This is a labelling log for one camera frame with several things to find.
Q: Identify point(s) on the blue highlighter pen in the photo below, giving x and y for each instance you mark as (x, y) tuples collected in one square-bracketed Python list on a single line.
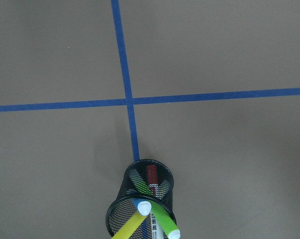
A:
[(143, 206)]

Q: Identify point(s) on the yellow highlighter pen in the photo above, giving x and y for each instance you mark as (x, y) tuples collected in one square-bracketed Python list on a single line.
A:
[(132, 224)]

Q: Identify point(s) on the black mesh pen holder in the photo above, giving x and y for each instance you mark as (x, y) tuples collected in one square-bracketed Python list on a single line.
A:
[(123, 208)]

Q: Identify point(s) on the green highlighter pen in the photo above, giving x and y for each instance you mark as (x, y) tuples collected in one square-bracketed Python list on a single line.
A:
[(164, 223)]

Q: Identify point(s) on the red whiteboard marker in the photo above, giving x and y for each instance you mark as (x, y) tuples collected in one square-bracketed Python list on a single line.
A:
[(152, 178)]

